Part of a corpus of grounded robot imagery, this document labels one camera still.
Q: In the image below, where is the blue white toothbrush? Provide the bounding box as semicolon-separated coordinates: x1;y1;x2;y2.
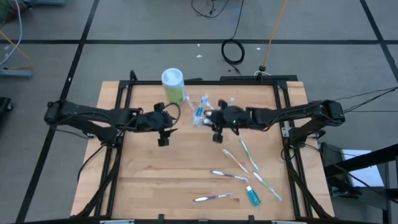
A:
192;95;206;126
196;95;208;124

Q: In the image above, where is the green disinfecting wipes canister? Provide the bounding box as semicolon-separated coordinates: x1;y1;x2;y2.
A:
160;67;187;105

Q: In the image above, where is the purple white toothbrush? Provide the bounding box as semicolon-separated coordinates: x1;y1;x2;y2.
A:
210;169;249;184
192;192;233;203

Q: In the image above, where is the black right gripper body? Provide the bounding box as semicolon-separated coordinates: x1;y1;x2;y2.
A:
214;105;253;129

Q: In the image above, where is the black coiled floor cable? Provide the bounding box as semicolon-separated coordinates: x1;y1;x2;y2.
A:
190;0;246;75

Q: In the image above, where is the orange white toothbrush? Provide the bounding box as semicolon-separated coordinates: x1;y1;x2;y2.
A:
221;148;251;175

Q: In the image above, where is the yellow hanging cable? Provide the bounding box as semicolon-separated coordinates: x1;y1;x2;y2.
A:
262;0;289;68

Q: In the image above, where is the grey stand foot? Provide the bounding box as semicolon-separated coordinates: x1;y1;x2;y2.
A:
0;68;34;80

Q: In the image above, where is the clear bag of toothbrushes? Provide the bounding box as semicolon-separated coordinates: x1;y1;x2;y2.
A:
185;93;229;128

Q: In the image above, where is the white box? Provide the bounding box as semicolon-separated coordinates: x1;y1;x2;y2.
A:
340;149;385;188

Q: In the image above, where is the teal toothpaste tube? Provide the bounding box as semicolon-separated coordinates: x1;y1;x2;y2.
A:
244;185;262;207

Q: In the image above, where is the black metal beam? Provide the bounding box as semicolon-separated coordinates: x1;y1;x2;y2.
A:
323;143;398;179

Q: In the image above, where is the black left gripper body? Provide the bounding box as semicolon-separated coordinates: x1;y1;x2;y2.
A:
136;111;174;133

